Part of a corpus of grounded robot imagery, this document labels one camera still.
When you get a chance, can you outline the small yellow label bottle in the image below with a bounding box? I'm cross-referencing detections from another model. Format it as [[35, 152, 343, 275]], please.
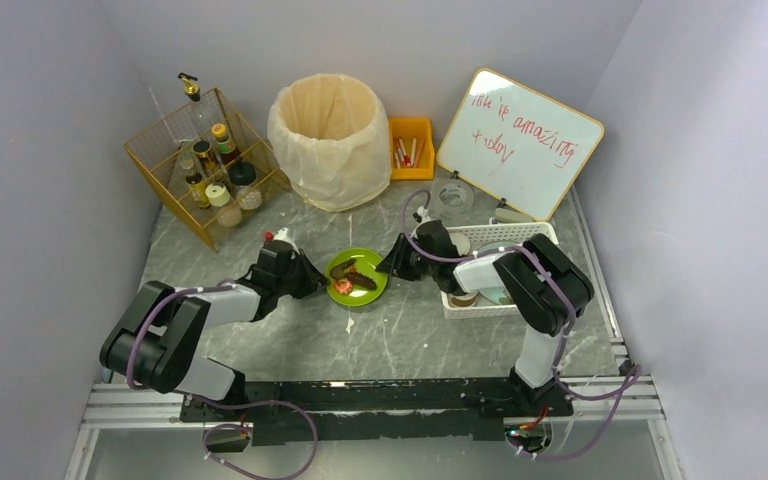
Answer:
[[185, 170, 211, 210]]

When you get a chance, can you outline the steel lined mug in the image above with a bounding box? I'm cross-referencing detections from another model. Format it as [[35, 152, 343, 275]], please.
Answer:
[[448, 292, 479, 308]]

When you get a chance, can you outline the yellow wire basket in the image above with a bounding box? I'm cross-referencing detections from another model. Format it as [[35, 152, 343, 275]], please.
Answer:
[[124, 88, 290, 251]]

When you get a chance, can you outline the whiteboard with red writing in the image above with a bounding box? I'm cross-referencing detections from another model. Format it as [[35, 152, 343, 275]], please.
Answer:
[[437, 68, 605, 221]]

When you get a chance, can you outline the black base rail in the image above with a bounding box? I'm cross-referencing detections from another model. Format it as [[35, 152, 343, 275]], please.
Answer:
[[181, 374, 574, 446]]

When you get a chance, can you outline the light blue flower plate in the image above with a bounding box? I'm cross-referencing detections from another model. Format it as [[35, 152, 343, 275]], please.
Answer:
[[476, 240, 519, 305]]

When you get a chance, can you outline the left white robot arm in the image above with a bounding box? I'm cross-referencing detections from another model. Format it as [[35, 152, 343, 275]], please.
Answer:
[[99, 237, 327, 404]]

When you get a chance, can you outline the yellow plastic bin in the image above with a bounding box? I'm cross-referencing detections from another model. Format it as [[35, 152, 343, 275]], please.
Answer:
[[389, 117, 435, 181]]

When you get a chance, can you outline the dark sea cucumber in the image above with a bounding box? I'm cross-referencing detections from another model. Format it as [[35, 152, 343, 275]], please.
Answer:
[[345, 271, 378, 291]]

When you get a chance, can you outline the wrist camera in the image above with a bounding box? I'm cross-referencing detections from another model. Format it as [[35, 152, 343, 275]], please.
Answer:
[[264, 227, 299, 253], [412, 205, 433, 226]]

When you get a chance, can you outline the white plastic basket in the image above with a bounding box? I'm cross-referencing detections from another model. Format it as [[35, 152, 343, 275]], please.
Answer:
[[441, 222, 560, 320]]

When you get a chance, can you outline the trash bin with bag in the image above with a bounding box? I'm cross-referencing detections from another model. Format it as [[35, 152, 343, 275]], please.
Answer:
[[267, 74, 393, 212]]

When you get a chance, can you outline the white mug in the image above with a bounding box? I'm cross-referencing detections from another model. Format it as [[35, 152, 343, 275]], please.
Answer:
[[450, 232, 471, 257]]

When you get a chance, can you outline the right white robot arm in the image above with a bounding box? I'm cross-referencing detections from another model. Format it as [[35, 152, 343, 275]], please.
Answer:
[[376, 220, 595, 401]]

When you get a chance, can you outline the black lid shaker jar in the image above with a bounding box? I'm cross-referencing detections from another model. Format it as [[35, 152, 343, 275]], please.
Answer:
[[229, 160, 263, 210]]

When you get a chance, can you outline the green plate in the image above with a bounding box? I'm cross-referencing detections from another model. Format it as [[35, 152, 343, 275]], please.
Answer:
[[326, 247, 388, 307]]

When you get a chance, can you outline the red marker pen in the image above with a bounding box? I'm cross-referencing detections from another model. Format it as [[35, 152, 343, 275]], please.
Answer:
[[397, 137, 412, 168]]

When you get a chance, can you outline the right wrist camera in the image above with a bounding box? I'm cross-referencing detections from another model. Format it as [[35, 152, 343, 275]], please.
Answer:
[[412, 205, 433, 226]]

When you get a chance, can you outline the clear oil dispenser bottle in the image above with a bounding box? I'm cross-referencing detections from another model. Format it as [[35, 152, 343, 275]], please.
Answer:
[[177, 71, 216, 144]]

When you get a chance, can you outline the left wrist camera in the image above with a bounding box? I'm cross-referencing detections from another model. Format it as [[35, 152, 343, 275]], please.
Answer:
[[264, 227, 299, 253]]

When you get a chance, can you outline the tall yellow label spice jar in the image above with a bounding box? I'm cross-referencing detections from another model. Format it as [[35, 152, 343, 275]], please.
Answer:
[[191, 140, 219, 176]]

